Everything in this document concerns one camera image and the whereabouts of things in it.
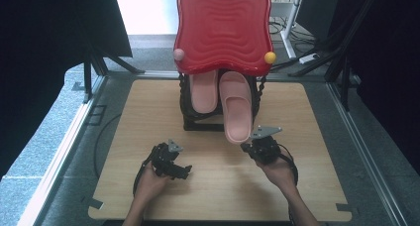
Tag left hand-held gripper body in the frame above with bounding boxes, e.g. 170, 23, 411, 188
150, 139, 184, 178

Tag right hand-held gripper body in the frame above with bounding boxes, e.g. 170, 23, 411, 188
249, 125, 283, 165

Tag pink slipper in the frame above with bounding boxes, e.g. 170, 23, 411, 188
188, 69, 220, 115
218, 70, 254, 146

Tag red and black shoe rack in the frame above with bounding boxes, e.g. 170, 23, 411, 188
172, 0, 277, 133

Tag person's right hand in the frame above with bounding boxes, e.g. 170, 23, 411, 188
255, 152, 297, 194

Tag person's left hand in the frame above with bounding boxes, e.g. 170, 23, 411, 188
133, 161, 171, 201

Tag white power strip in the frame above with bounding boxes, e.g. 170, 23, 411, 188
298, 53, 321, 64

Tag black metal stand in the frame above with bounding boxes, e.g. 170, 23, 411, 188
287, 0, 380, 112

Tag black tripod stand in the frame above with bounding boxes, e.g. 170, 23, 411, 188
81, 49, 147, 105

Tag white metal stand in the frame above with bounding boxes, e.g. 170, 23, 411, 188
267, 0, 306, 60

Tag black curtain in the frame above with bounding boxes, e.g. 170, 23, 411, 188
330, 0, 420, 174
0, 0, 134, 181

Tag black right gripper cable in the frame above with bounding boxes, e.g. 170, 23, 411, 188
277, 143, 299, 187

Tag thin black floor cable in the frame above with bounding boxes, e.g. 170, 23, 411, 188
93, 112, 123, 179

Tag aluminium rail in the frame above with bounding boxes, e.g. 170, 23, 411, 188
18, 74, 109, 226
326, 81, 410, 226

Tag black floor cables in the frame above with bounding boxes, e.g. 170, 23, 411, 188
268, 16, 319, 57

